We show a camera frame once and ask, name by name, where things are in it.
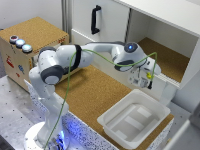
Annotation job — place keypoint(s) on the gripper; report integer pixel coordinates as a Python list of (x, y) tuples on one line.
[(137, 78)]

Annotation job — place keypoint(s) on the yellow block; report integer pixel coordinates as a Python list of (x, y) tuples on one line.
[(149, 76)]

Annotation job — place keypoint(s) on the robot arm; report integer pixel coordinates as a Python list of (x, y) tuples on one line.
[(39, 81)]

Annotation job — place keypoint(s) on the white cabinet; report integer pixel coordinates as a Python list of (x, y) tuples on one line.
[(173, 13)]

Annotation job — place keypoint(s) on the white plastic box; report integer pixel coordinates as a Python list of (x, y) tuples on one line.
[(133, 121)]

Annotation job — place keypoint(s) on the white sliding door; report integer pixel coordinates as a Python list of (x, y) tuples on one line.
[(113, 20)]

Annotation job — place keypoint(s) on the wooden drawer box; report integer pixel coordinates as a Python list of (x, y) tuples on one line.
[(33, 31)]

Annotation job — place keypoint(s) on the green button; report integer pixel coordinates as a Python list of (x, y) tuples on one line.
[(26, 48)]

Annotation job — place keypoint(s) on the blue button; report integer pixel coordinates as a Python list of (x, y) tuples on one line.
[(20, 42)]

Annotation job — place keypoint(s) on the red button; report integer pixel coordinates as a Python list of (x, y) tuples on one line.
[(14, 39)]

